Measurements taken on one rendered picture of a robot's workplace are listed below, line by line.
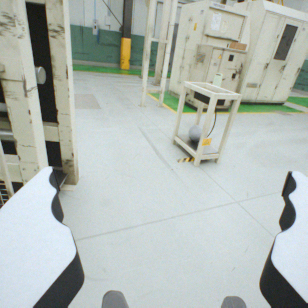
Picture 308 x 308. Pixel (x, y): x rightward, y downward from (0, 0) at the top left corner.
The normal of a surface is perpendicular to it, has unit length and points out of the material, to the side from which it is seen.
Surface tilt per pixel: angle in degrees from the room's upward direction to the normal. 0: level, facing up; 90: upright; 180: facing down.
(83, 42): 90
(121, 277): 0
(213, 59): 90
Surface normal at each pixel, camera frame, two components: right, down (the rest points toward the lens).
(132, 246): 0.13, -0.87
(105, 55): 0.39, 0.48
